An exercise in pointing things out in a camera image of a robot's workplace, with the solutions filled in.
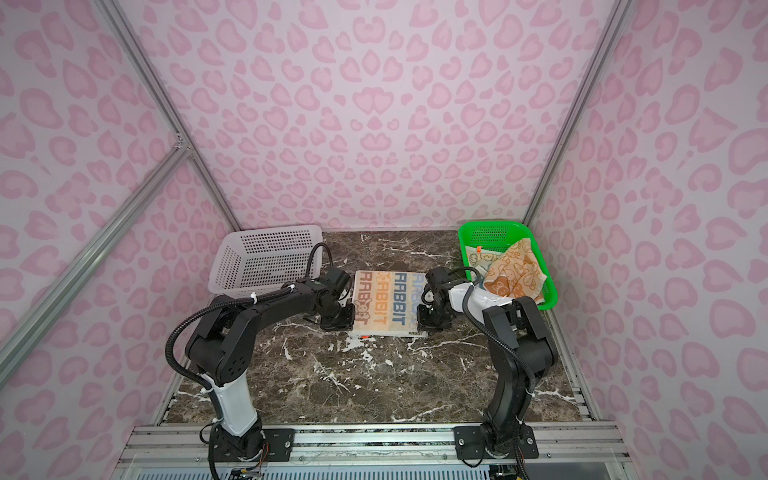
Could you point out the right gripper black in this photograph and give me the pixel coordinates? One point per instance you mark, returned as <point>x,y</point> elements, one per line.
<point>424,323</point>

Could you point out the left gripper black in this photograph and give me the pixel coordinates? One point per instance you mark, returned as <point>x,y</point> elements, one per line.
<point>348,323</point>

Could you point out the rabbit print towel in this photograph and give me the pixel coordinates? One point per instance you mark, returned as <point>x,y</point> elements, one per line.
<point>386,303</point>

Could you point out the white perforated plastic basket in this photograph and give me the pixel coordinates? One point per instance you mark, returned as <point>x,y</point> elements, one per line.
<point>262,260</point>

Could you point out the green plastic basket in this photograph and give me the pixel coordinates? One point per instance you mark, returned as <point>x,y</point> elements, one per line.
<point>498,235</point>

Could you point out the orange patterned towel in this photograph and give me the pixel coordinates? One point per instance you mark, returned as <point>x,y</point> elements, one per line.
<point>513,273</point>

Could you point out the left diagonal aluminium strut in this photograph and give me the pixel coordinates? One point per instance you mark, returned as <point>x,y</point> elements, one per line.
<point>39,319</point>

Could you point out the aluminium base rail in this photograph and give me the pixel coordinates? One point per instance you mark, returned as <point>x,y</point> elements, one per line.
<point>591,450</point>

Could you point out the left corner aluminium post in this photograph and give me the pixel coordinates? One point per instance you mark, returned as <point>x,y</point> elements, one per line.
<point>129,42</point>

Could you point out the corner aluminium post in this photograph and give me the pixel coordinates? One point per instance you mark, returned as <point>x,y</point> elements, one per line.
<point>621,12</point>
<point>129,42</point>

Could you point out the right corner aluminium post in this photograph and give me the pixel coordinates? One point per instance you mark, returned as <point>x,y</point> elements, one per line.
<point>621,12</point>

